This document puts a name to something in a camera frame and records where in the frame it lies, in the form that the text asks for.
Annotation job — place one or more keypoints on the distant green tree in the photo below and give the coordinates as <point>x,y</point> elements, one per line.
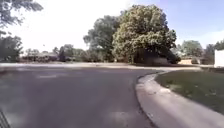
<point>192,47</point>

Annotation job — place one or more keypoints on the grey asphalt road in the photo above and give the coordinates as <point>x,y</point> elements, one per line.
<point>73,96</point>

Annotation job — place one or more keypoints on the large green tree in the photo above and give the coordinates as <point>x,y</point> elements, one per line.
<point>143,33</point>

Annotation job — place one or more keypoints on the overhanging tree branches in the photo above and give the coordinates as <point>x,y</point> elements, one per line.
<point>13,11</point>

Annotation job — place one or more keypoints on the low distant building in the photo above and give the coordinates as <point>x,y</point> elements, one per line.
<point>43,56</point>

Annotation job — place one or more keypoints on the white building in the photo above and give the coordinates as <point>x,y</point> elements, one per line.
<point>219,58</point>

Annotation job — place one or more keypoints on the green grass lawn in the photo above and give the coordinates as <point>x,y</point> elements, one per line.
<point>196,85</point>

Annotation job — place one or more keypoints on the row of distant trees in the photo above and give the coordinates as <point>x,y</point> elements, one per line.
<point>71,53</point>

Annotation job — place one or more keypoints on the pale concrete kerb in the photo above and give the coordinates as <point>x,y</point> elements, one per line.
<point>166,106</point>

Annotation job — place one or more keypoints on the dark green tree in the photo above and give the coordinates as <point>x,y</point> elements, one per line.
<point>101,36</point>

